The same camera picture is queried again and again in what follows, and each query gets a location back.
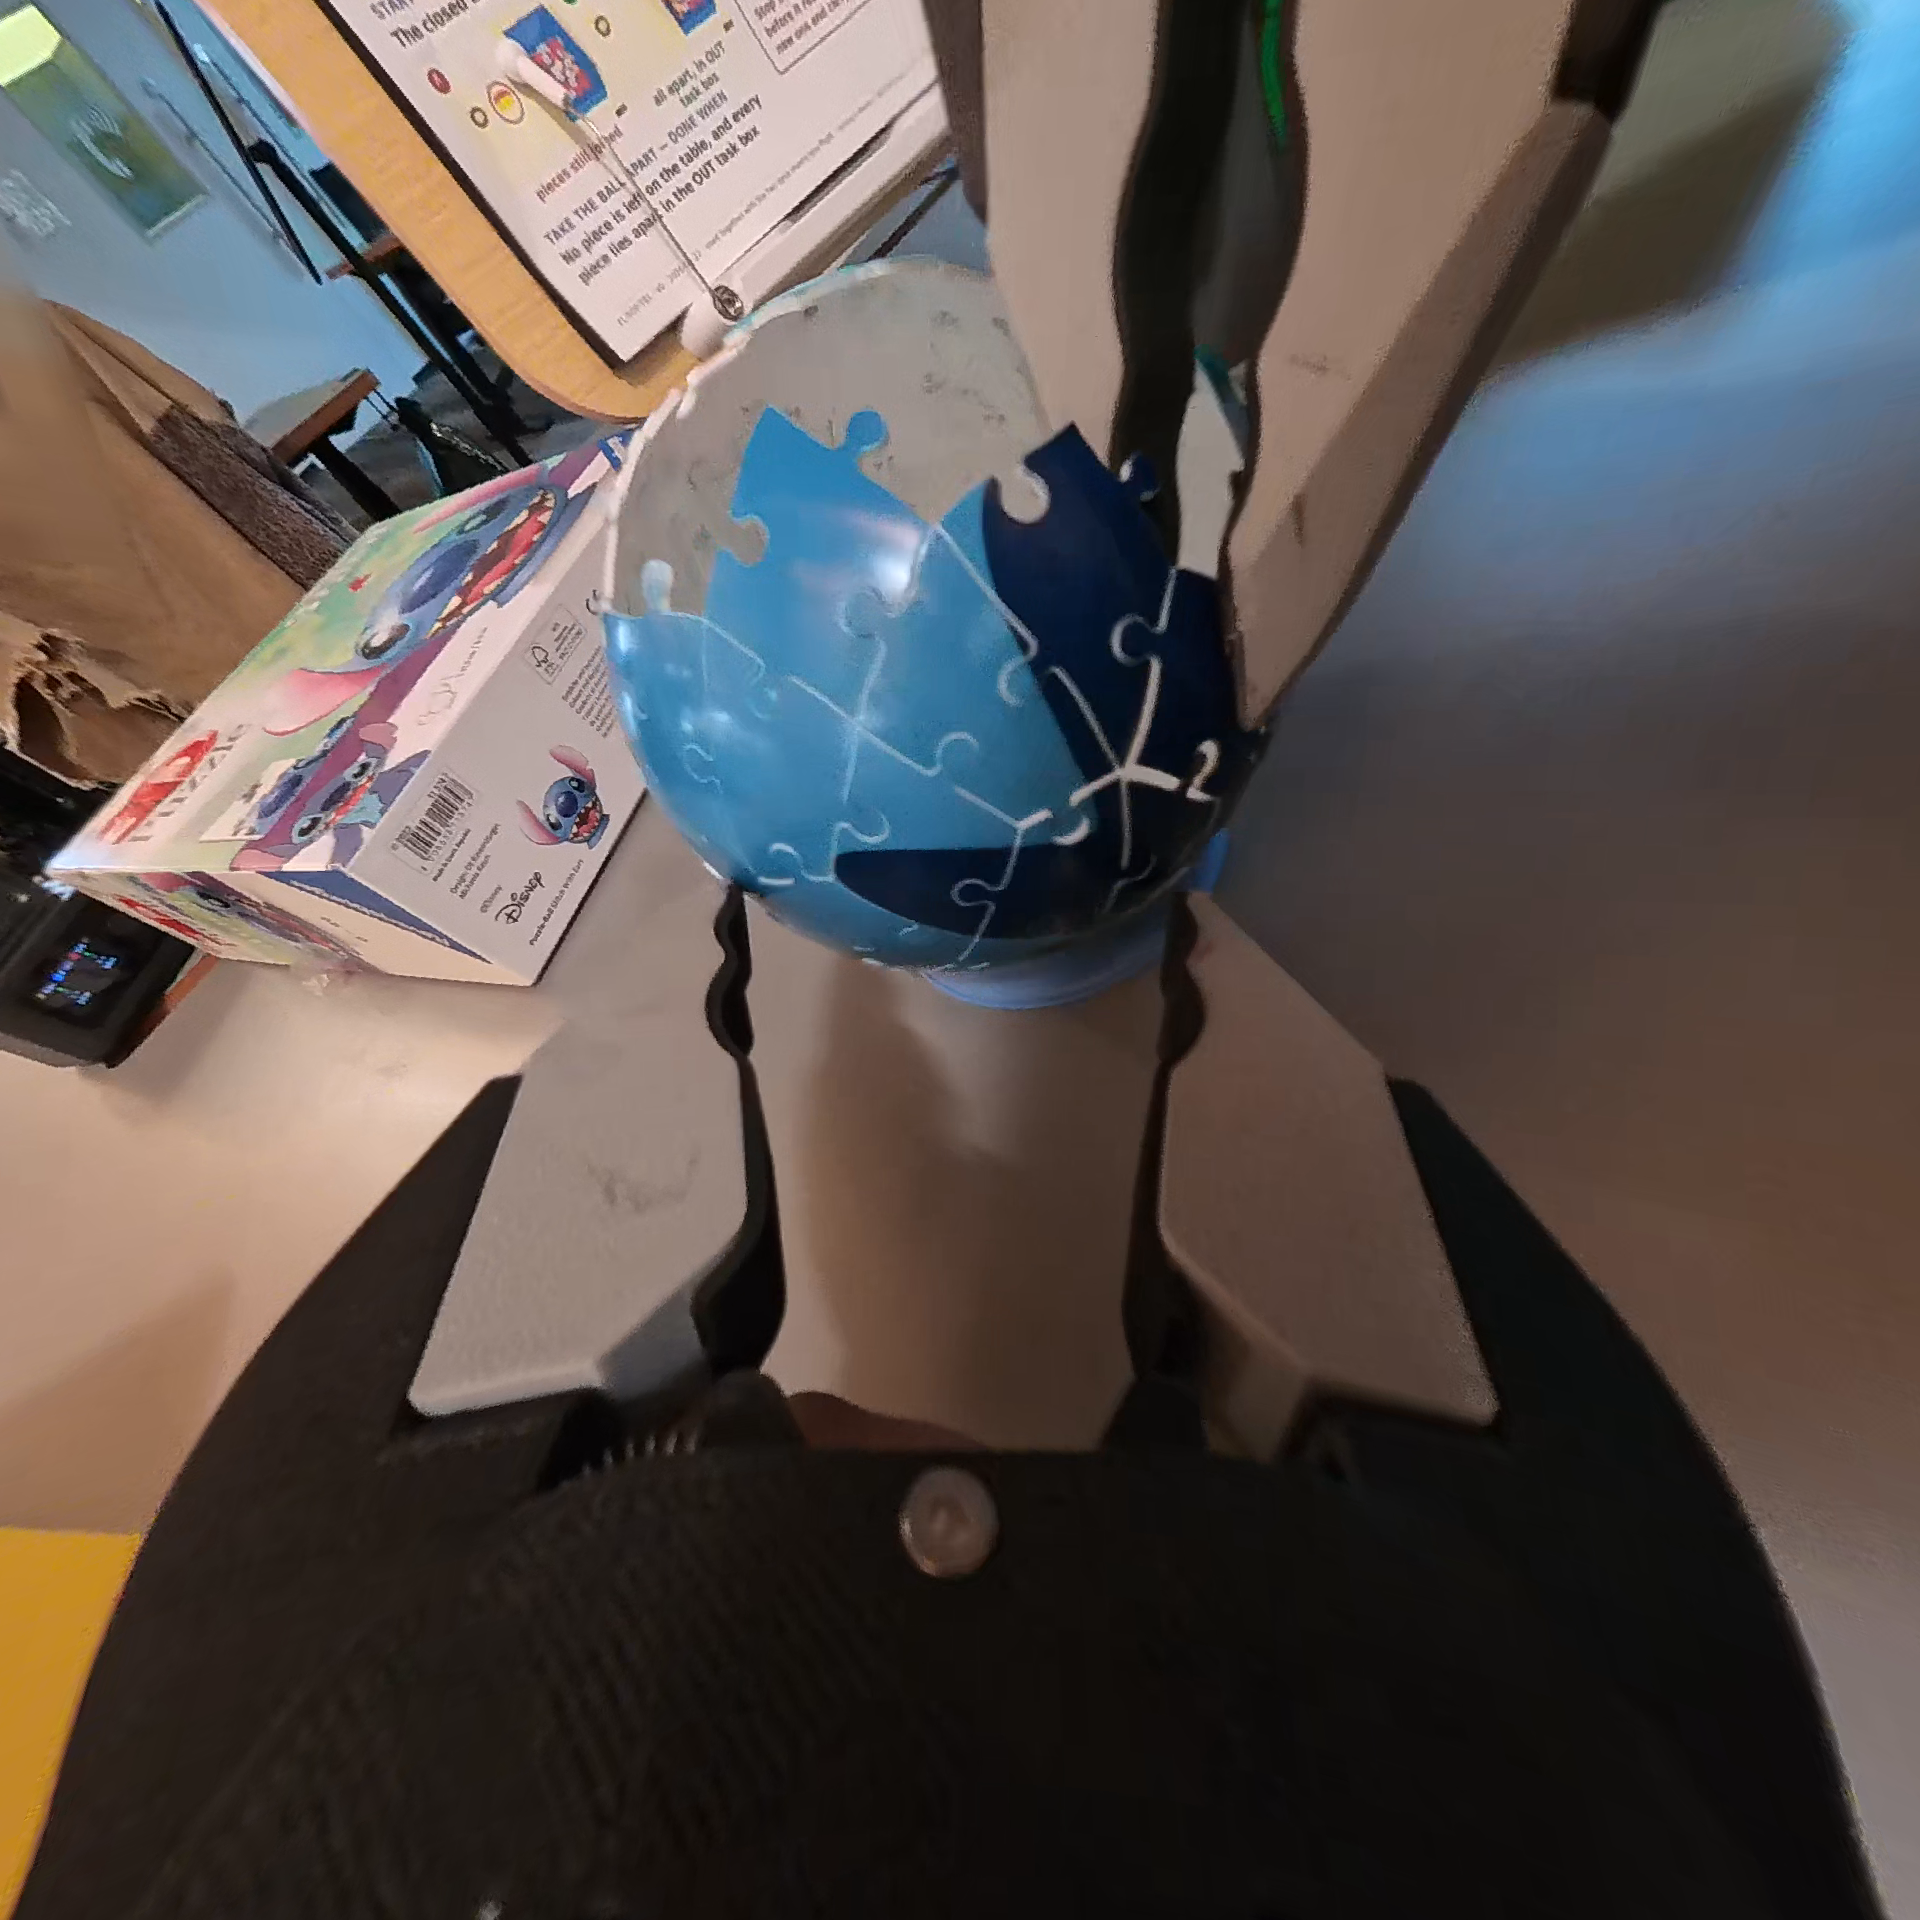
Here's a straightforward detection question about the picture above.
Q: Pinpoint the black charging case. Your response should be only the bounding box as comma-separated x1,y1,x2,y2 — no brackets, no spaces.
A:
0,865,202,1072

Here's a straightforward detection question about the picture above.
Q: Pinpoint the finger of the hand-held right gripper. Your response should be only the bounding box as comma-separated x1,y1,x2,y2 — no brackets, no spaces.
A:
1219,0,1625,741
979,0,1194,472

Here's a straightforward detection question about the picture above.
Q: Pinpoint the yellow plastic bin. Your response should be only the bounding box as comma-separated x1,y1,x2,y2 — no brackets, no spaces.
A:
0,1526,146,1920

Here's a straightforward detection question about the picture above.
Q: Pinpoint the brown cloth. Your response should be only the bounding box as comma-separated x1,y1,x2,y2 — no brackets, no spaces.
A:
0,297,365,792

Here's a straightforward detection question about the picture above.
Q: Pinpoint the printed puzzle box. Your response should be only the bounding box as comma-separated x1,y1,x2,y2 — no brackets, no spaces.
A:
45,426,652,989

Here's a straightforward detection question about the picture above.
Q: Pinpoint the blue ball stand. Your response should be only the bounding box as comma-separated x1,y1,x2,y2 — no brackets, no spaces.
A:
915,831,1249,1016

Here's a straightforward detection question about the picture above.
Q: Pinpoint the green wall poster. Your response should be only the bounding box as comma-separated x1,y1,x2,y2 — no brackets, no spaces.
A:
0,28,209,245

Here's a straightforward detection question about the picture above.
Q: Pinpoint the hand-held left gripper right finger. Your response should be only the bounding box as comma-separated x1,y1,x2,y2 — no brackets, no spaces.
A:
1101,895,1503,1450

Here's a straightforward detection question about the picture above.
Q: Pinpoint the blue puzzle ball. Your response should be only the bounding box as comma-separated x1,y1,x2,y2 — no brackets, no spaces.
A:
599,257,1270,980

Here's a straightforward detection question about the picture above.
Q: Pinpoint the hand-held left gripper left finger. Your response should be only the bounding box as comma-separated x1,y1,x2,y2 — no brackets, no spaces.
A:
404,884,793,1418

